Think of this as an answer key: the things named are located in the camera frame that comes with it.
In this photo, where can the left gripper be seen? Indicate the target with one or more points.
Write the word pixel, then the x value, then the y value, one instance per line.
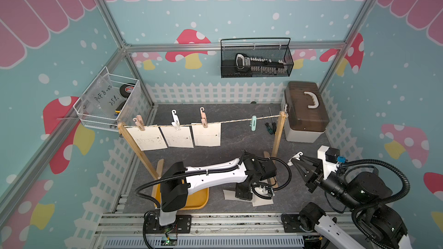
pixel 247 195

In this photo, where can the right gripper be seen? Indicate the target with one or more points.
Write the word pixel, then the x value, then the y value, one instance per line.
pixel 315 175

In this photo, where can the white clothespin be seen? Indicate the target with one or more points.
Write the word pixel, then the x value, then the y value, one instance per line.
pixel 176 122
pixel 295 157

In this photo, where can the postcard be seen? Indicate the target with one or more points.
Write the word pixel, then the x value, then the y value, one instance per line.
pixel 148 140
pixel 209 137
pixel 230 195
pixel 181 138
pixel 257 201

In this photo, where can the pink clothespin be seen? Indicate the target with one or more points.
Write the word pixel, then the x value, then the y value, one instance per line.
pixel 138 120
pixel 204 121

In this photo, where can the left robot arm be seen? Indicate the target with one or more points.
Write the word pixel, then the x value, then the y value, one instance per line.
pixel 199 178

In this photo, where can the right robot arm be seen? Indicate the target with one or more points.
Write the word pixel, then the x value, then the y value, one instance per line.
pixel 366 196

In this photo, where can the green clothespin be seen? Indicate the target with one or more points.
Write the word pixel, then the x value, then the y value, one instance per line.
pixel 253 123

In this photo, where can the brown lid storage box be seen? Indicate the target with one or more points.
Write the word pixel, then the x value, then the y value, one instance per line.
pixel 307 116

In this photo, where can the yellow plastic tray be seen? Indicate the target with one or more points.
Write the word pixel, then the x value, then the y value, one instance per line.
pixel 193 200

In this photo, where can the socket wrench set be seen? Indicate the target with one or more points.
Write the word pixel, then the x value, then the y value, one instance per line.
pixel 248 64

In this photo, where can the black tape roll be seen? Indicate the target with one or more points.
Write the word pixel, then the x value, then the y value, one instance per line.
pixel 126 90

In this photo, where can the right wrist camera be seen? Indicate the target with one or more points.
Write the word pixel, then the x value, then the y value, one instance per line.
pixel 331 160

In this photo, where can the black handle screwdriver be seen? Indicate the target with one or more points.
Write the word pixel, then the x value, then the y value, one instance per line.
pixel 274 126

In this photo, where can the wooden string rack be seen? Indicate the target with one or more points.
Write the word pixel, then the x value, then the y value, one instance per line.
pixel 148 165

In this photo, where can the black mesh wall basket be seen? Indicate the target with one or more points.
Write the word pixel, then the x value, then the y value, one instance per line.
pixel 268 48

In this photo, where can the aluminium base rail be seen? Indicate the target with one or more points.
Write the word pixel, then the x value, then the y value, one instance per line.
pixel 207 230

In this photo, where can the white wire wall basket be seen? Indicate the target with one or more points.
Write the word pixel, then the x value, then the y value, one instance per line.
pixel 102 107

